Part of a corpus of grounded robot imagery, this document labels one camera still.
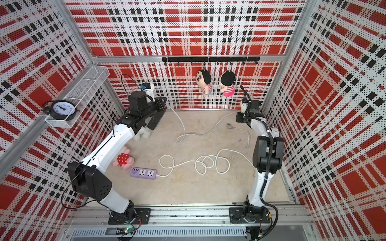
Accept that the black alarm clock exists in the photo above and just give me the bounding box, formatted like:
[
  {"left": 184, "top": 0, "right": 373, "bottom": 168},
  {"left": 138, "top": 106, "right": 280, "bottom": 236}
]
[{"left": 42, "top": 100, "right": 79, "bottom": 121}]

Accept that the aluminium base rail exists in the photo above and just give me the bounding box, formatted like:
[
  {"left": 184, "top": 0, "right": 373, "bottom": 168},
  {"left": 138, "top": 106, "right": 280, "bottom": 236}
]
[{"left": 64, "top": 203, "right": 314, "bottom": 239}]

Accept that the hanging doll striped shirt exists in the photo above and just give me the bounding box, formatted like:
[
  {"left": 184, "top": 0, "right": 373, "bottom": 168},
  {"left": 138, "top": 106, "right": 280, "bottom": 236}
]
[{"left": 196, "top": 70, "right": 212, "bottom": 95}]

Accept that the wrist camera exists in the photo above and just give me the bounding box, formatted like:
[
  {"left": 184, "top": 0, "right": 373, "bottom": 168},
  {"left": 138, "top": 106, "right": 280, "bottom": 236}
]
[
  {"left": 140, "top": 82, "right": 155, "bottom": 102},
  {"left": 240, "top": 85, "right": 252, "bottom": 113}
]

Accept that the pink strawberry plush toy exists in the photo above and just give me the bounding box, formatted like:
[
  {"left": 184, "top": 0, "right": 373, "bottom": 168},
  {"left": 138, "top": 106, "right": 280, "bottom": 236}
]
[{"left": 113, "top": 148, "right": 135, "bottom": 170}]

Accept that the grey husky plush toy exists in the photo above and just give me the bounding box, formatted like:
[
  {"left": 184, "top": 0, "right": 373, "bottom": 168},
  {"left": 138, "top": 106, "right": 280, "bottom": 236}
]
[{"left": 133, "top": 127, "right": 151, "bottom": 142}]

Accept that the purple power strip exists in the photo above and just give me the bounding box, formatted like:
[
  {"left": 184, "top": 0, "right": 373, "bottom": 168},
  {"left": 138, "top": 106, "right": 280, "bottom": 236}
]
[{"left": 129, "top": 167, "right": 157, "bottom": 180}]

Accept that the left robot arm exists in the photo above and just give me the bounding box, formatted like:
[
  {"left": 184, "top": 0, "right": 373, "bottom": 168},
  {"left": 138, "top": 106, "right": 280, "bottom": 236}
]
[{"left": 67, "top": 91, "right": 167, "bottom": 224}]

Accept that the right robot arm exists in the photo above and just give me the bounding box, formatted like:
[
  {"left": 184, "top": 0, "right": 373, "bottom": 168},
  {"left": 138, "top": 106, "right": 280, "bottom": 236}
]
[{"left": 229, "top": 98, "right": 284, "bottom": 224}]

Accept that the black hook rail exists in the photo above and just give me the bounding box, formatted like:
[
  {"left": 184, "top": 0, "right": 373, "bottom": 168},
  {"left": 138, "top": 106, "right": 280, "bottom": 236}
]
[{"left": 161, "top": 56, "right": 261, "bottom": 64}]

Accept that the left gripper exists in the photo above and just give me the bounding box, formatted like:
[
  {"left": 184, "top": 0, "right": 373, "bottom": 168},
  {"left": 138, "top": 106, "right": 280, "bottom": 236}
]
[{"left": 141, "top": 96, "right": 167, "bottom": 120}]

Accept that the black power strip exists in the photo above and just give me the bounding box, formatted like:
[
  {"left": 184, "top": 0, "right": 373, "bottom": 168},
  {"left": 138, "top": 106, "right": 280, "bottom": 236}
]
[{"left": 147, "top": 107, "right": 166, "bottom": 131}]

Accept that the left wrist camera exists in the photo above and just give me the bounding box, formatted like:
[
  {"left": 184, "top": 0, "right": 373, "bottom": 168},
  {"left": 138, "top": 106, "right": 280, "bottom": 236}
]
[{"left": 140, "top": 82, "right": 155, "bottom": 102}]

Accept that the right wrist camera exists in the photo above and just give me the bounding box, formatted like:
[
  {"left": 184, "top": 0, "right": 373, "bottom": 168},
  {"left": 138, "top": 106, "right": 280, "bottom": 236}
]
[{"left": 240, "top": 85, "right": 252, "bottom": 113}]

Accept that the hanging doll pink shirt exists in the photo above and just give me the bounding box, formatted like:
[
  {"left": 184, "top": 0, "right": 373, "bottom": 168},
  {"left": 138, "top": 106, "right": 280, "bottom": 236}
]
[{"left": 220, "top": 70, "right": 235, "bottom": 97}]

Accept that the white wire mesh shelf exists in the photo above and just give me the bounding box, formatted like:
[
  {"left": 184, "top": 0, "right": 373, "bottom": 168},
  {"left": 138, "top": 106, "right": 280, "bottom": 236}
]
[{"left": 45, "top": 65, "right": 109, "bottom": 128}]

